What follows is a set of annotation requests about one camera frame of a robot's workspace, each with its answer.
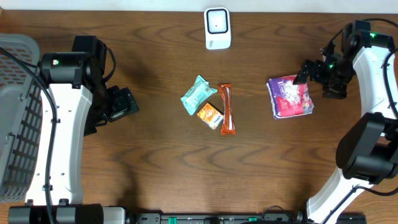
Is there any purple red tissue pack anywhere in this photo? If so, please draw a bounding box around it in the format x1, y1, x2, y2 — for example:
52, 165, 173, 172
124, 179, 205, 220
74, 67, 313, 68
266, 75, 314, 119

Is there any teal wet wipes pack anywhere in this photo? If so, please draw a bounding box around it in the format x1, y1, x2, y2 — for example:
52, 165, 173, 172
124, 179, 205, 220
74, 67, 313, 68
180, 75, 218, 116

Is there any red orange snack bar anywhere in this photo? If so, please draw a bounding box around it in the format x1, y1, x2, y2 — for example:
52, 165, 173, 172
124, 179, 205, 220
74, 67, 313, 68
218, 83, 236, 134

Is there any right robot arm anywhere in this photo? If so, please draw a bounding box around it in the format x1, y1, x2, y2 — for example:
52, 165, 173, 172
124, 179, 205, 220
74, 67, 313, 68
290, 18, 397, 223

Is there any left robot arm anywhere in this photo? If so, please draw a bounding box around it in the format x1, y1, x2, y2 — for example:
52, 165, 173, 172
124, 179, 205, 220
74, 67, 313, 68
1, 34, 139, 223

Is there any white barcode scanner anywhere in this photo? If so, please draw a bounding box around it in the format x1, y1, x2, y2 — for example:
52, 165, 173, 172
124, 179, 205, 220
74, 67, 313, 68
203, 7, 232, 50

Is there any grey plastic mesh basket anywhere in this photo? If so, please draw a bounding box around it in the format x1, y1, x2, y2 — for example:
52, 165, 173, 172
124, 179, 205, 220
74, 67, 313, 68
0, 32, 44, 203

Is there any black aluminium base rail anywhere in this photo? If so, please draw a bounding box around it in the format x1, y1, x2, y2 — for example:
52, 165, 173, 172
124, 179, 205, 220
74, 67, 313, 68
126, 212, 368, 224

